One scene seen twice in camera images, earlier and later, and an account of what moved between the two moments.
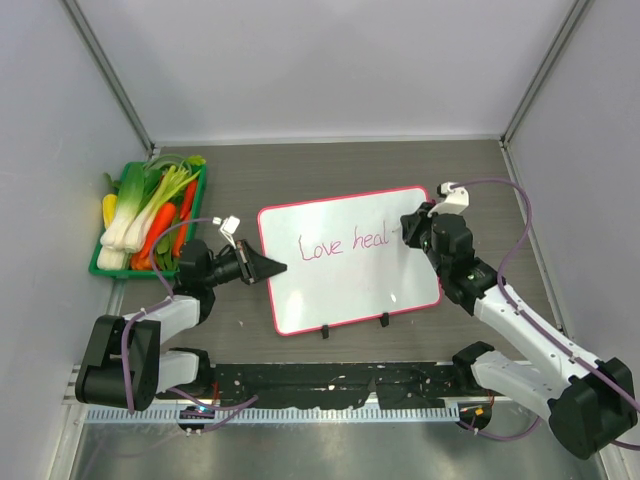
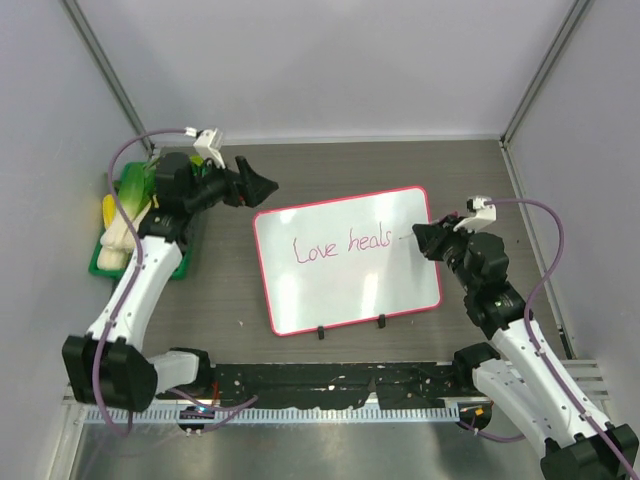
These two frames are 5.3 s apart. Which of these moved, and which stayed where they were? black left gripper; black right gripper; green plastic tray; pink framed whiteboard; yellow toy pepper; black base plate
Moved: black left gripper; black right gripper
Stayed: yellow toy pepper; black base plate; pink framed whiteboard; green plastic tray
